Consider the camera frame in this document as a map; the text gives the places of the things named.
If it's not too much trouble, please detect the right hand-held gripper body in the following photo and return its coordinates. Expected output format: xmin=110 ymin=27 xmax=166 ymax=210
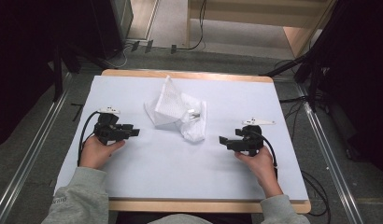
xmin=230 ymin=117 xmax=277 ymax=157

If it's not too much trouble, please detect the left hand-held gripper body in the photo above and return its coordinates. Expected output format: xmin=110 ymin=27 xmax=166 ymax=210
xmin=93 ymin=106 xmax=133 ymax=147

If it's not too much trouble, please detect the white mesh laundry bag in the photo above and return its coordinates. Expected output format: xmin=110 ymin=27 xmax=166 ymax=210
xmin=144 ymin=74 xmax=208 ymax=144

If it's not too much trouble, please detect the person's left hand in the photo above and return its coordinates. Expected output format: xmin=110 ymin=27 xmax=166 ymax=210
xmin=79 ymin=135 xmax=126 ymax=171

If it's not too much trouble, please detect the person's right hand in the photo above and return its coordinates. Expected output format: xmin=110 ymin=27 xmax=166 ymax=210
xmin=234 ymin=146 xmax=284 ymax=199

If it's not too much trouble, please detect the white table mat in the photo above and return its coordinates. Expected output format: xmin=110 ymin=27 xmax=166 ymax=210
xmin=53 ymin=75 xmax=310 ymax=202

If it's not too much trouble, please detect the wooden table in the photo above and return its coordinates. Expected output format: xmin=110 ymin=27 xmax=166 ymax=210
xmin=100 ymin=68 xmax=312 ymax=215

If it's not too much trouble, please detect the black stand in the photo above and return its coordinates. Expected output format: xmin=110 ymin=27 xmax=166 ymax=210
xmin=259 ymin=50 xmax=326 ymax=114
xmin=51 ymin=41 xmax=118 ymax=103

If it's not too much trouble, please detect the person's grey torso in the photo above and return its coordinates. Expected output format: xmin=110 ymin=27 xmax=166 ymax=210
xmin=147 ymin=213 xmax=215 ymax=224

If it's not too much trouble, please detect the dark cabinet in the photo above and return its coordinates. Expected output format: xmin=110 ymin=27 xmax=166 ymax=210
xmin=109 ymin=0 xmax=135 ymax=43

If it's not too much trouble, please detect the black curtain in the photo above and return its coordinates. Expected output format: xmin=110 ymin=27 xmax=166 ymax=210
xmin=305 ymin=0 xmax=383 ymax=181
xmin=0 ymin=0 xmax=124 ymax=149

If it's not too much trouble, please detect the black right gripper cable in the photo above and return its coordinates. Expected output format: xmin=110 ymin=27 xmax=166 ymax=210
xmin=250 ymin=130 xmax=279 ymax=180

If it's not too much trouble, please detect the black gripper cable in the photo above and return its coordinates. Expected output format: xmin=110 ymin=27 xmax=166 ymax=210
xmin=250 ymin=130 xmax=279 ymax=180
xmin=77 ymin=110 xmax=101 ymax=168

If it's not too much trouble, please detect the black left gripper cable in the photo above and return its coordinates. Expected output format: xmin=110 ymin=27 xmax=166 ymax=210
xmin=77 ymin=110 xmax=101 ymax=168

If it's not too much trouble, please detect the black floor cable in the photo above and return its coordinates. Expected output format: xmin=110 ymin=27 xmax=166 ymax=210
xmin=277 ymin=94 xmax=309 ymax=142
xmin=300 ymin=169 xmax=333 ymax=217

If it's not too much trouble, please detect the white floor cable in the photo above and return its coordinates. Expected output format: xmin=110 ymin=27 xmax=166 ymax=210
xmin=112 ymin=42 xmax=135 ymax=70

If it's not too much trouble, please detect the metal floor rail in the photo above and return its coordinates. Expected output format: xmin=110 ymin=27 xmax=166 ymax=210
xmin=295 ymin=83 xmax=365 ymax=224
xmin=0 ymin=72 xmax=73 ymax=224

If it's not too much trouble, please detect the black hanging cable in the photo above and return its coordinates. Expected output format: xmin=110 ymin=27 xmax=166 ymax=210
xmin=177 ymin=0 xmax=208 ymax=51

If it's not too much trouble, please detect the light wooden shelf frame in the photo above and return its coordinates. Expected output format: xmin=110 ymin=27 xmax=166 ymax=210
xmin=185 ymin=0 xmax=337 ymax=59

